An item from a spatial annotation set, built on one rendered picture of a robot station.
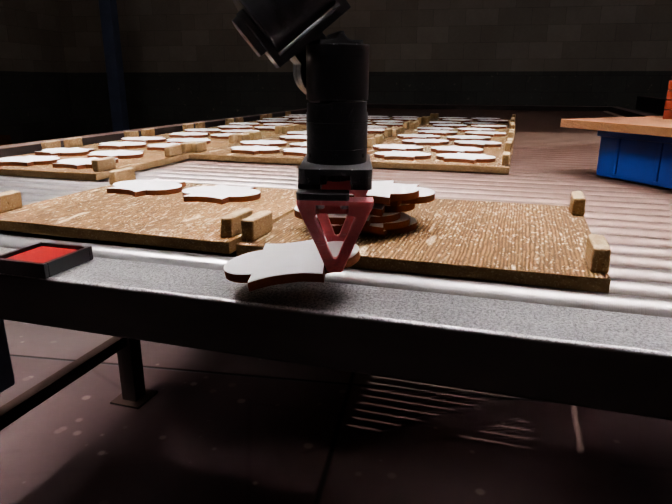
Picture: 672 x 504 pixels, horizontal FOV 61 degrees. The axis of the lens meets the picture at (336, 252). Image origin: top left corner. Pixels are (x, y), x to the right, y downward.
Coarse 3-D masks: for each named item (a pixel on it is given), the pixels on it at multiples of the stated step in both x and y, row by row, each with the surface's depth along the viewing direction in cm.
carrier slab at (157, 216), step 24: (96, 192) 99; (264, 192) 99; (288, 192) 99; (0, 216) 81; (24, 216) 81; (48, 216) 81; (72, 216) 81; (96, 216) 81; (120, 216) 81; (144, 216) 81; (168, 216) 81; (192, 216) 81; (216, 216) 81; (120, 240) 73; (144, 240) 72; (168, 240) 71; (192, 240) 70; (216, 240) 69; (240, 240) 71
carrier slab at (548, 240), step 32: (288, 224) 77; (448, 224) 77; (480, 224) 77; (512, 224) 77; (544, 224) 77; (576, 224) 77; (384, 256) 63; (416, 256) 63; (448, 256) 63; (480, 256) 63; (512, 256) 63; (544, 256) 63; (576, 256) 63; (576, 288) 57; (608, 288) 56
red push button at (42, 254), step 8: (40, 248) 68; (48, 248) 68; (56, 248) 68; (64, 248) 68; (16, 256) 65; (24, 256) 65; (32, 256) 65; (40, 256) 65; (48, 256) 65; (56, 256) 65
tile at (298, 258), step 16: (240, 256) 59; (256, 256) 59; (272, 256) 58; (288, 256) 57; (304, 256) 56; (320, 256) 56; (352, 256) 55; (240, 272) 54; (256, 272) 54; (272, 272) 53; (288, 272) 53; (304, 272) 52; (320, 272) 51; (256, 288) 52
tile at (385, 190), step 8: (376, 184) 74; (384, 184) 74; (392, 184) 74; (400, 184) 74; (368, 192) 68; (376, 192) 68; (384, 192) 68; (392, 192) 68; (400, 192) 68; (408, 192) 68; (416, 192) 69; (376, 200) 67; (384, 200) 66; (392, 200) 68; (400, 200) 68
